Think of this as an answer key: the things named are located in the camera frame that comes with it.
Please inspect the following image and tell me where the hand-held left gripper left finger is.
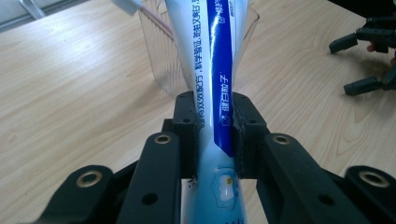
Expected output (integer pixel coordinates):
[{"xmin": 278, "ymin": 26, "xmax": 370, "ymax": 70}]
[{"xmin": 162, "ymin": 91, "xmax": 204, "ymax": 180}]

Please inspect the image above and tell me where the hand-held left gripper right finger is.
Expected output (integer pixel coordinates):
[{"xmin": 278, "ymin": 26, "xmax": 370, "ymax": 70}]
[{"xmin": 231, "ymin": 91, "xmax": 271, "ymax": 180}]

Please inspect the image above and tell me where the white and blue toothpaste tube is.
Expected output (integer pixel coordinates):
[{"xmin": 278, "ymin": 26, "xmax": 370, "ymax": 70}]
[{"xmin": 163, "ymin": 0, "xmax": 252, "ymax": 224}]

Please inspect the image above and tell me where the clear plastic cup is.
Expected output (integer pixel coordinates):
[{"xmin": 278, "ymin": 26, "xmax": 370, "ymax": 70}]
[{"xmin": 137, "ymin": 0, "xmax": 262, "ymax": 98}]

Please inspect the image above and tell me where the pink toothbrush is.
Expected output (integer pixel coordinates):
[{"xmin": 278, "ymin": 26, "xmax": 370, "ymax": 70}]
[{"xmin": 110, "ymin": 0, "xmax": 175, "ymax": 41}]

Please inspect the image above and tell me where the white metal stand leg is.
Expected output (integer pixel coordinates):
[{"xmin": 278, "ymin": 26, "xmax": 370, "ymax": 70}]
[{"xmin": 18, "ymin": 0, "xmax": 47, "ymax": 21}]

